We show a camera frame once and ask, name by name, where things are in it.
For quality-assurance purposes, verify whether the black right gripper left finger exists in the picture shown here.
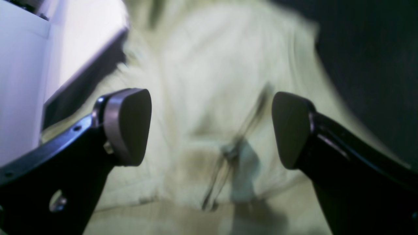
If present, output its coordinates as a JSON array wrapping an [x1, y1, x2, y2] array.
[[0, 88, 152, 235]]

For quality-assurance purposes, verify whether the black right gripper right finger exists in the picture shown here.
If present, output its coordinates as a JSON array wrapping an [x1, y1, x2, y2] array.
[[272, 92, 418, 235]]

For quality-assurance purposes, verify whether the light green T-shirt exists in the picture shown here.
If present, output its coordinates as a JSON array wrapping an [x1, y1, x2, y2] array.
[[43, 0, 395, 235]]

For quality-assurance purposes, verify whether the white bin right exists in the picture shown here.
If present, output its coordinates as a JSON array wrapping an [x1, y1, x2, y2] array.
[[0, 0, 129, 165]]

